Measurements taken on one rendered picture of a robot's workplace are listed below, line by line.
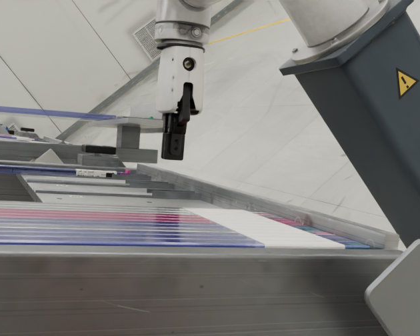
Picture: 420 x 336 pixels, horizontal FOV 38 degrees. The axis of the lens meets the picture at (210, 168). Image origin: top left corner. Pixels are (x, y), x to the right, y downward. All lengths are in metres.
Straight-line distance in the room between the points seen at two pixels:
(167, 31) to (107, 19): 7.75
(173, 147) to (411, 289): 0.63
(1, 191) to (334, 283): 0.70
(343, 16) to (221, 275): 0.76
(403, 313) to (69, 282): 0.18
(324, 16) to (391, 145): 0.24
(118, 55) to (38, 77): 1.12
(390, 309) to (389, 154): 0.76
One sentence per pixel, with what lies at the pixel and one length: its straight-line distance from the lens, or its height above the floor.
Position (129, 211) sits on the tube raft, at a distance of 0.50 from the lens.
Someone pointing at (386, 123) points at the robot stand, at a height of 0.55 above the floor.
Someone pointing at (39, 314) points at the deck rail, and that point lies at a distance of 0.33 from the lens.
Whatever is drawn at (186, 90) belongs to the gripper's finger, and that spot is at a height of 0.80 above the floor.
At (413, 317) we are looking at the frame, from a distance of 0.37.
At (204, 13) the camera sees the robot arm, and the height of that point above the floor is 0.87.
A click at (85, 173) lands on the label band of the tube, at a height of 0.79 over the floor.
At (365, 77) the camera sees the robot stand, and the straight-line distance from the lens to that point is 1.04.
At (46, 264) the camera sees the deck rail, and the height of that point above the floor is 0.87.
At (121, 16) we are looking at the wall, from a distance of 8.73.
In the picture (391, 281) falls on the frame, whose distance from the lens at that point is 0.35.
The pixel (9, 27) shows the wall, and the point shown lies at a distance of 8.49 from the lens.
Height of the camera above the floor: 0.95
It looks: 17 degrees down
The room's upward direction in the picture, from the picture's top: 36 degrees counter-clockwise
